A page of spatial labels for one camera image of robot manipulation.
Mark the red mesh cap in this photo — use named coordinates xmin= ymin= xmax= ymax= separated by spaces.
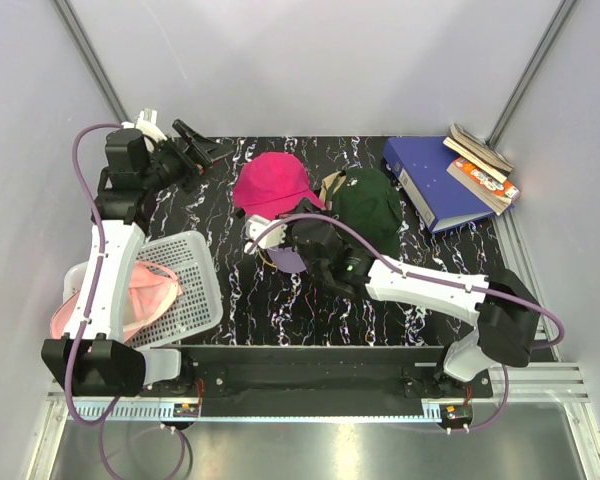
xmin=232 ymin=152 xmax=324 ymax=220

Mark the dark green cap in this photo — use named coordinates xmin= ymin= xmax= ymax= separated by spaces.
xmin=324 ymin=168 xmax=403 ymax=258

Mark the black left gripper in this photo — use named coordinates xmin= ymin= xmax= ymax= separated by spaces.
xmin=141 ymin=119 xmax=233 ymax=194

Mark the beige baseball cap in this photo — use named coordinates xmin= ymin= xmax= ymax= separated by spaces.
xmin=319 ymin=170 xmax=346 ymax=203

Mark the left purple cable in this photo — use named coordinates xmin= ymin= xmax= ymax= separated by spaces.
xmin=64 ymin=122 xmax=126 ymax=425

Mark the purple cap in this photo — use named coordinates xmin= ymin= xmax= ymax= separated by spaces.
xmin=267 ymin=247 xmax=306 ymax=274

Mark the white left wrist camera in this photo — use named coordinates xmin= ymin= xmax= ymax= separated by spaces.
xmin=122 ymin=108 xmax=167 ymax=142

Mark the white plastic basket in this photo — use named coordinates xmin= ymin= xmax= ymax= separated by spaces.
xmin=60 ymin=220 xmax=223 ymax=350

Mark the purple cable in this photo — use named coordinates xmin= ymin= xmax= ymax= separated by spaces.
xmin=64 ymin=122 xmax=126 ymax=425
xmin=243 ymin=213 xmax=567 ymax=351

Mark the blue binder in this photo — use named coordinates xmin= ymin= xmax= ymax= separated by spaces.
xmin=383 ymin=136 xmax=521 ymax=233

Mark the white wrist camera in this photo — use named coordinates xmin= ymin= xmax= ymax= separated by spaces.
xmin=246 ymin=215 xmax=286 ymax=249
xmin=122 ymin=108 xmax=167 ymax=142

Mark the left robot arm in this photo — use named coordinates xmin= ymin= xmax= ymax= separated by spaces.
xmin=41 ymin=119 xmax=231 ymax=399

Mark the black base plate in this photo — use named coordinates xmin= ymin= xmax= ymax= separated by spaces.
xmin=143 ymin=345 xmax=493 ymax=421

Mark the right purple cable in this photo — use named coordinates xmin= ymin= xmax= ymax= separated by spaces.
xmin=243 ymin=213 xmax=567 ymax=351

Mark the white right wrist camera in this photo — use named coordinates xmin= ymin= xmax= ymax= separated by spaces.
xmin=246 ymin=215 xmax=286 ymax=249

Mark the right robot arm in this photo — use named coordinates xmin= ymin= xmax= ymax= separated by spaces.
xmin=281 ymin=214 xmax=539 ymax=397

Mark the pink cap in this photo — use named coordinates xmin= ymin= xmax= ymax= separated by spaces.
xmin=50 ymin=260 xmax=183 ymax=342

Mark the stack of books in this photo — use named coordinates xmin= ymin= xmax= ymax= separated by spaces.
xmin=443 ymin=123 xmax=520 ymax=215

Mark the gold wire hat stand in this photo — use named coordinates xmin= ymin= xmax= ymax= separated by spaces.
xmin=257 ymin=248 xmax=278 ymax=270

